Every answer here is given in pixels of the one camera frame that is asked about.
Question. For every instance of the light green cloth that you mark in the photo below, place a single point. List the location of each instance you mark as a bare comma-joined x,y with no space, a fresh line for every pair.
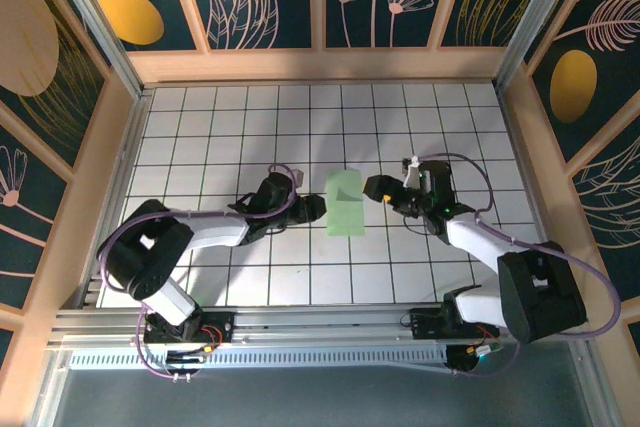
345,217

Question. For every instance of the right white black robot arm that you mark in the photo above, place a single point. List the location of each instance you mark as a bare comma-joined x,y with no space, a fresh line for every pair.
475,239

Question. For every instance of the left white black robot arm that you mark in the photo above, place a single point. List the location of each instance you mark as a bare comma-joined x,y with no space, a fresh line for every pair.
220,232

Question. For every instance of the aluminium side rail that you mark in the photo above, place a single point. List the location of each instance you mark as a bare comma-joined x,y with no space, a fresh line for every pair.
534,197
117,197

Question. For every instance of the long aluminium base rail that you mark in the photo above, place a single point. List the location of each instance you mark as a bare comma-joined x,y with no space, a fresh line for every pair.
320,322

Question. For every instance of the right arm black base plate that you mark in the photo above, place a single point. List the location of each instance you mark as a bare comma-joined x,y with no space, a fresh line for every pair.
425,324

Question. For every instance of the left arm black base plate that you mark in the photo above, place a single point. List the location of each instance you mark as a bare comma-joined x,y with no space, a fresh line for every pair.
220,324

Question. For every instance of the aluminium corner post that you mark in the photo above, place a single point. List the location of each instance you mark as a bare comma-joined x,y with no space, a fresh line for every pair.
105,32
531,22

